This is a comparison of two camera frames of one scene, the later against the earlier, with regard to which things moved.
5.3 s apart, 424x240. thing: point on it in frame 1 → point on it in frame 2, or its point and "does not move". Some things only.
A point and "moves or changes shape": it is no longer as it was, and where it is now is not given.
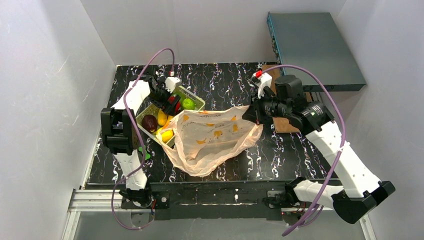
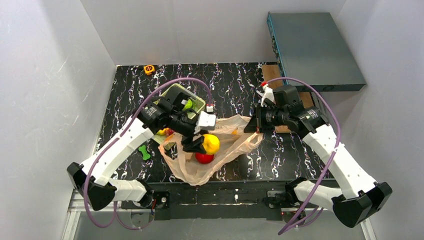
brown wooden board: x=282 y=124 does not move
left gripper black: x=165 y=100 → x=193 y=138
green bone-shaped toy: x=147 y=155 does not move
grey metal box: x=314 y=40 does not move
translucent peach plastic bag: x=198 y=141 moves or changes shape
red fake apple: x=171 y=99 moves or changes shape
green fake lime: x=188 y=104 does not move
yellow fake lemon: x=166 y=135 → x=211 y=143
